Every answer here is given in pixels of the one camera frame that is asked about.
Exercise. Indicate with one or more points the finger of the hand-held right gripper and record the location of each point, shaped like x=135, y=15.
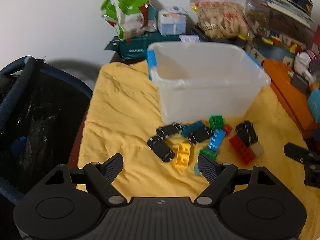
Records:
x=296, y=153

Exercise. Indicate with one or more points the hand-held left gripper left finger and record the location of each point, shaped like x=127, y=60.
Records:
x=113, y=166

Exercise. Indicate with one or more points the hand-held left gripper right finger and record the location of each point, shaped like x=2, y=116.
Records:
x=207, y=167

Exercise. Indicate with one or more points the light blue toy piece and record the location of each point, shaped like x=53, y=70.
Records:
x=197, y=170

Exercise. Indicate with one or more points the yellow toy brick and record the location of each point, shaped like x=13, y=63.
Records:
x=182, y=155

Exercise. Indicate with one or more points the blue toy brick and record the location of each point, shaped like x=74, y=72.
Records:
x=216, y=140

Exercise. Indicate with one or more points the black toy car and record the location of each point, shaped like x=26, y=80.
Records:
x=168, y=129
x=200, y=135
x=161, y=148
x=246, y=132

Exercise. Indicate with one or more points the long red toy brick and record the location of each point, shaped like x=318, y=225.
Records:
x=240, y=150

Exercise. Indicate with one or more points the tan toy brick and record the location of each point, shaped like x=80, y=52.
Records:
x=258, y=150

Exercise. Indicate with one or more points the teal toy brick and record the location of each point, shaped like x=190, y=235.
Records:
x=191, y=127

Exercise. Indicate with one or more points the small red toy brick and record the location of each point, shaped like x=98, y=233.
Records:
x=228, y=129

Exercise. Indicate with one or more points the green square toy brick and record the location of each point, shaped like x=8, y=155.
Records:
x=216, y=121

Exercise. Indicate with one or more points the white round container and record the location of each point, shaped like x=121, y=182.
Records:
x=302, y=60

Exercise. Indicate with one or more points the yellow cloth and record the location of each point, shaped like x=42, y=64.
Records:
x=120, y=120

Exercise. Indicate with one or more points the light blue box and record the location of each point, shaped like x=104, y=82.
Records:
x=314, y=105

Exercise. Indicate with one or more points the orange box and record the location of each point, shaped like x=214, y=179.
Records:
x=282, y=85

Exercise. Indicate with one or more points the dark grey small case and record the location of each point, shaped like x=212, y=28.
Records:
x=300, y=83

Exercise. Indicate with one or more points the purple round item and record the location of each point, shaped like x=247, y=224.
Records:
x=314, y=66

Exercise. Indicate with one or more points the dark blue toy box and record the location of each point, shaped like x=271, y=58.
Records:
x=272, y=50

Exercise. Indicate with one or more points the dark teal package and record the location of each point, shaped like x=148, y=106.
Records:
x=135, y=46

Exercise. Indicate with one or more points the blue and white tissue pack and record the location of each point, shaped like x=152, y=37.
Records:
x=172, y=21

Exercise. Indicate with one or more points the clear bag of snacks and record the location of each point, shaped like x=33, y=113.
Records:
x=220, y=17

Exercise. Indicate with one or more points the green and white bag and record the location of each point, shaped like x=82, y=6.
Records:
x=125, y=5

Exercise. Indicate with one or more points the black mesh bin blue frame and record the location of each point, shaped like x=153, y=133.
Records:
x=37, y=120

